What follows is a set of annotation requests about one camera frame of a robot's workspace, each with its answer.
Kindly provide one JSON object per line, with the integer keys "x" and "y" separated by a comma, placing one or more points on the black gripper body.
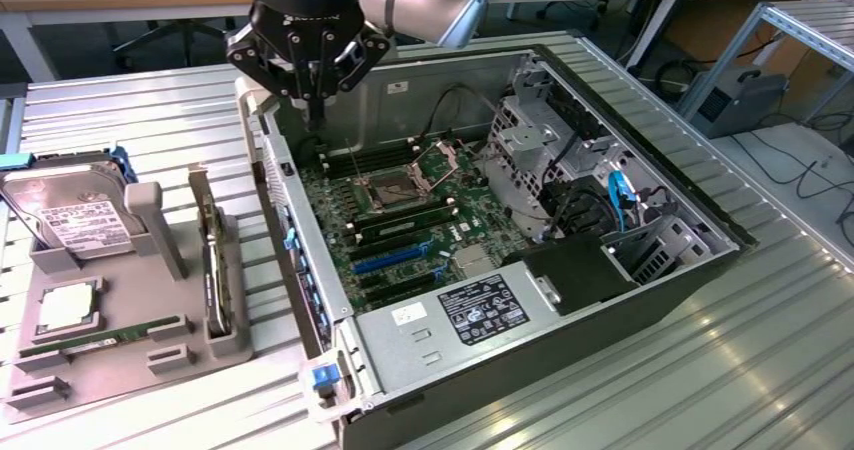
{"x": 307, "y": 0}

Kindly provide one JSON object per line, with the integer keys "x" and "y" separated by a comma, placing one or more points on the graphics card with metal bracket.
{"x": 215, "y": 270}

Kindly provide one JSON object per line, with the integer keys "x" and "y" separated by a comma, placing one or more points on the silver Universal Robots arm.
{"x": 427, "y": 5}

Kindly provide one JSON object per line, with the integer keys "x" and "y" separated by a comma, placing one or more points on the RAM slot white latches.
{"x": 367, "y": 149}
{"x": 367, "y": 158}
{"x": 414, "y": 210}

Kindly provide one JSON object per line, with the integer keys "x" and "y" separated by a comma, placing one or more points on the RAM slot black latches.
{"x": 414, "y": 204}
{"x": 367, "y": 153}
{"x": 367, "y": 163}

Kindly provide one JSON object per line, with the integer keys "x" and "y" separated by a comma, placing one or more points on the thin metal locking lever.
{"x": 355, "y": 162}

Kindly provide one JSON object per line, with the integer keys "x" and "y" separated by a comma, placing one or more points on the CPU socket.
{"x": 390, "y": 190}

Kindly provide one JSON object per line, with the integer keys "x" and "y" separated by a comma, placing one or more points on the blue disk carrier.
{"x": 123, "y": 162}

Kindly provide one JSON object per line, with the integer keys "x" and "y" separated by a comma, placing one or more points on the perforated metal drive cage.
{"x": 520, "y": 180}

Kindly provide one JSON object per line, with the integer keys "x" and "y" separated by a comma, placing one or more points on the blue card retention clip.
{"x": 288, "y": 240}

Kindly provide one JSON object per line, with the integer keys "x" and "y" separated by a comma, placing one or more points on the green motherboard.
{"x": 487, "y": 210}

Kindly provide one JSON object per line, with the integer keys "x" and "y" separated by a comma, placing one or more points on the blue expansion slot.
{"x": 394, "y": 259}

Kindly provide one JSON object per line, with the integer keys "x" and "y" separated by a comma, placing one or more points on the silver hard disk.
{"x": 73, "y": 215}

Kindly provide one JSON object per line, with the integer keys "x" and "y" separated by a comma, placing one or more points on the silver chipset heatsink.
{"x": 474, "y": 261}

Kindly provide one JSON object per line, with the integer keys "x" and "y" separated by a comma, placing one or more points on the grey parts rack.
{"x": 133, "y": 310}

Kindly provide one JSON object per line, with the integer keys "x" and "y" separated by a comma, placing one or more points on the black plastic shroud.
{"x": 574, "y": 275}

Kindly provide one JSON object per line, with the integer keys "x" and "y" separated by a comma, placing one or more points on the silver CPU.
{"x": 67, "y": 307}

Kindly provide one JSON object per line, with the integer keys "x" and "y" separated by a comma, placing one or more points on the silver power supply unit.
{"x": 414, "y": 355}

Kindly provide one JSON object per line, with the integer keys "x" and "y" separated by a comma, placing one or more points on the green RAM stick white label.
{"x": 100, "y": 339}

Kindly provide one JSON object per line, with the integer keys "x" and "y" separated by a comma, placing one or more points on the slotted metal disk bay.
{"x": 694, "y": 235}

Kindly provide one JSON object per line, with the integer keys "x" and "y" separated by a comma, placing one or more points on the blue case latch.
{"x": 324, "y": 375}

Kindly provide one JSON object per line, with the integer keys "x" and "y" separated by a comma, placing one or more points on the open black PC case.
{"x": 600, "y": 360}

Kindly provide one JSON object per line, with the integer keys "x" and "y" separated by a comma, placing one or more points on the aluminium profile frame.
{"x": 807, "y": 27}

